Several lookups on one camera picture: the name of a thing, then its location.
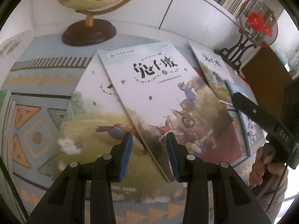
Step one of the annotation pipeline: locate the white rabbit hill book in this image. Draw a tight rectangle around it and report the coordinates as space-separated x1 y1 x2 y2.
97 41 234 184

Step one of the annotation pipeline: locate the meadow rabbit hill book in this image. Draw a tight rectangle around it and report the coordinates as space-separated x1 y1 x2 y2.
57 55 186 203

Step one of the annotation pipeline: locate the white bookshelf with books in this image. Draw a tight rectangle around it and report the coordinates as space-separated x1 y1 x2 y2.
25 0 239 46

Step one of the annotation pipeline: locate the person's right hand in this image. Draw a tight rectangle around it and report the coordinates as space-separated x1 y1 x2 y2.
249 147 285 187

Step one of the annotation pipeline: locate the light blue cartoon book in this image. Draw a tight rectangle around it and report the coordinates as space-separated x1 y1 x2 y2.
224 80 266 156

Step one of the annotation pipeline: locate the red cover book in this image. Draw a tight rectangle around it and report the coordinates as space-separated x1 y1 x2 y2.
191 66 248 166

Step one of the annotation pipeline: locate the brown chair back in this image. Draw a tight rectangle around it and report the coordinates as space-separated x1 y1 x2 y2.
242 47 292 117

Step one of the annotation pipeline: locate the small rabbit hill book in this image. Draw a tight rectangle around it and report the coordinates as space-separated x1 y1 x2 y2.
186 39 237 104

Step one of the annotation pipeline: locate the red flower round fan ornament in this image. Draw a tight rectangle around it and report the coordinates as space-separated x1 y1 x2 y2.
214 0 278 72

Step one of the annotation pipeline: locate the patterned table mat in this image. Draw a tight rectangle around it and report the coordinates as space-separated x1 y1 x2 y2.
3 34 184 223

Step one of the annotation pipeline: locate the yellow desk globe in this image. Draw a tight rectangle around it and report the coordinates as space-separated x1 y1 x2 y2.
57 0 131 46

